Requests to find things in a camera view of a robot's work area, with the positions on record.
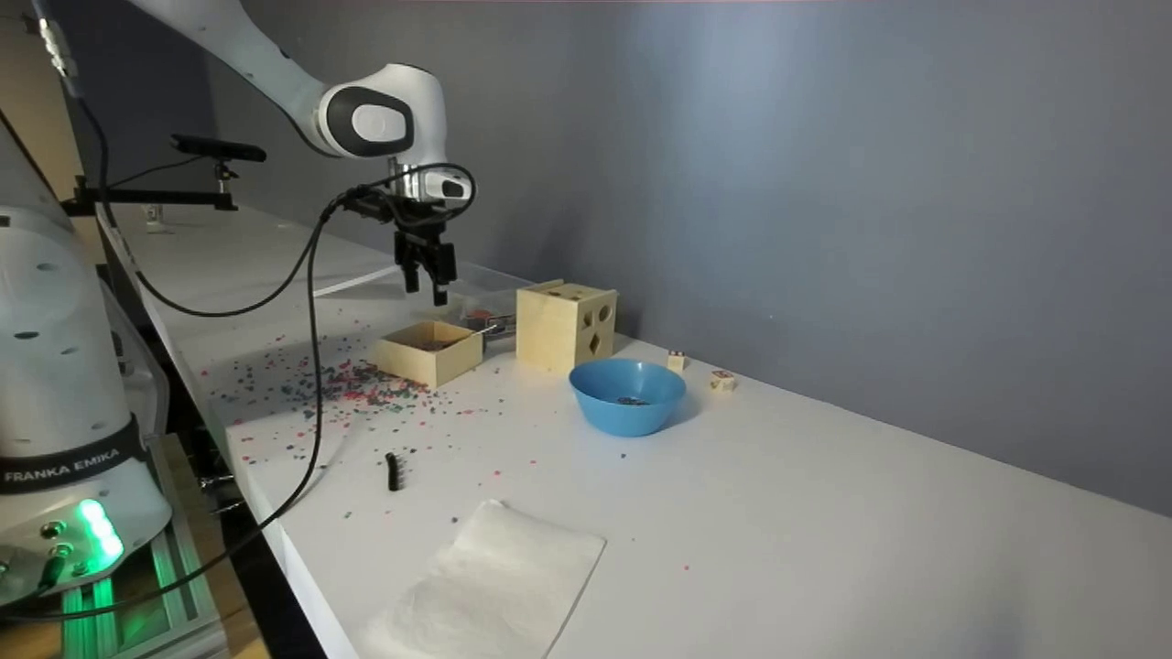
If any black camera on mount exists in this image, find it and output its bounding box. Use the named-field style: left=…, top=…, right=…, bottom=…
left=58, top=128, right=273, bottom=218

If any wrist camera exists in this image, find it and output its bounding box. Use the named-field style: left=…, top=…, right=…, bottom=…
left=401, top=164, right=477, bottom=206

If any wooden shape sorter cube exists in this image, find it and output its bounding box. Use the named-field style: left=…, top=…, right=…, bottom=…
left=512, top=279, right=624, bottom=381

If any wooden box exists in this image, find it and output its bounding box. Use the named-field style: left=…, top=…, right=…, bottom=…
left=375, top=314, right=489, bottom=392

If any white cloth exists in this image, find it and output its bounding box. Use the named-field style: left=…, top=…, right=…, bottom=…
left=359, top=494, right=612, bottom=659

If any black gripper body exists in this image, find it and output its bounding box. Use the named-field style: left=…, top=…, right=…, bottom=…
left=391, top=196, right=461, bottom=279

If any blue plastic bowl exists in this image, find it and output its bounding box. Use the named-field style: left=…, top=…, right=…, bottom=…
left=568, top=353, right=688, bottom=438

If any scattered coloured gravel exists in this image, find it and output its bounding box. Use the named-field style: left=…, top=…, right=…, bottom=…
left=230, top=351, right=517, bottom=490

